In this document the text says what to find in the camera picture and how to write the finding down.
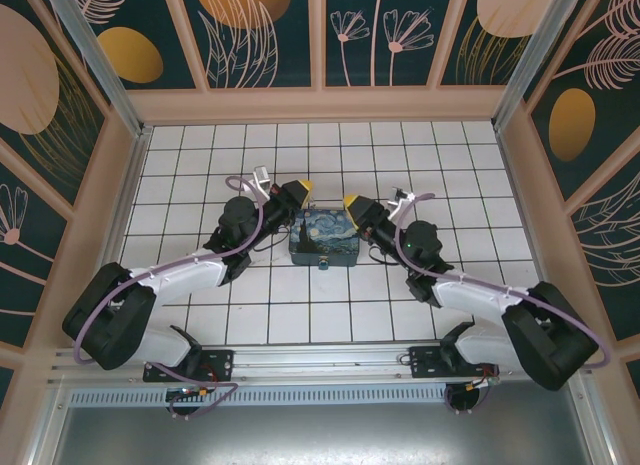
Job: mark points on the starry night print tin box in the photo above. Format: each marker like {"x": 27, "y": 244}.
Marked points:
{"x": 325, "y": 235}

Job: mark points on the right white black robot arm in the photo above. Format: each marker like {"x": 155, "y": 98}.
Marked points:
{"x": 475, "y": 297}

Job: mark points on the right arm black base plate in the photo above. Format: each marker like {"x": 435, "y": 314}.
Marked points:
{"x": 425, "y": 362}

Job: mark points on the aluminium mounting rail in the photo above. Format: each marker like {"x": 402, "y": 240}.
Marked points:
{"x": 320, "y": 360}

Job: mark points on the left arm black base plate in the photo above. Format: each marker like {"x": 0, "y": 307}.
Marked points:
{"x": 220, "y": 362}

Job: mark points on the aluminium corner post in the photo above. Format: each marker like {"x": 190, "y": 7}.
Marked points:
{"x": 107, "y": 70}
{"x": 530, "y": 65}

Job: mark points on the grey metal sheet shelf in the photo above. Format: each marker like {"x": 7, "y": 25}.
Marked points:
{"x": 320, "y": 435}

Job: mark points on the aluminium side rail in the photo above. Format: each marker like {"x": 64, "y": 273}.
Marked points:
{"x": 520, "y": 195}
{"x": 131, "y": 185}

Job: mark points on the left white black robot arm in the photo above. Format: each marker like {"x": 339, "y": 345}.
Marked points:
{"x": 180, "y": 280}

